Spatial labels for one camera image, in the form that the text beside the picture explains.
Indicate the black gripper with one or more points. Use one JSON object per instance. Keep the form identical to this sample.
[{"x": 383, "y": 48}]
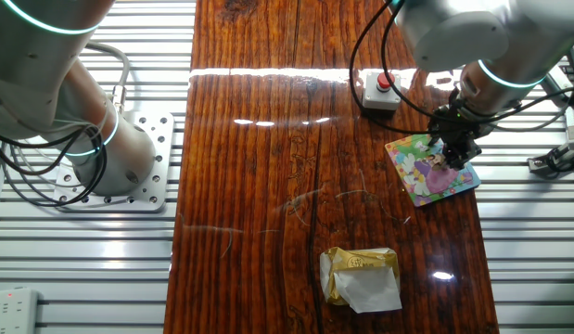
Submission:
[{"x": 458, "y": 130}]

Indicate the colourful butterfly puzzle board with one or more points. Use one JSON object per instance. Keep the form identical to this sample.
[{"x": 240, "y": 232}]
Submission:
[{"x": 430, "y": 181}]

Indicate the white box with red button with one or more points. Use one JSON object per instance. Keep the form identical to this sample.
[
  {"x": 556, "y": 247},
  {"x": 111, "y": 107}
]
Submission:
[{"x": 381, "y": 95}]

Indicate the gold foil snack packet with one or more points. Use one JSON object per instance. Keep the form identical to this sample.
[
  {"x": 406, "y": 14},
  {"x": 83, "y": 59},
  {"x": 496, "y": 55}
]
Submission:
[{"x": 360, "y": 283}]

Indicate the white power strip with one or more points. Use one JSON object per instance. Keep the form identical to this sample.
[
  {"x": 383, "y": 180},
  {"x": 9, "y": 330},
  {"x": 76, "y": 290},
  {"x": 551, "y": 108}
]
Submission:
[{"x": 13, "y": 311}]

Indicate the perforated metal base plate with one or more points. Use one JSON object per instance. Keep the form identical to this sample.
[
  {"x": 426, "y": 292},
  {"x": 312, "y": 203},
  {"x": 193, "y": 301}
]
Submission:
[{"x": 159, "y": 139}]

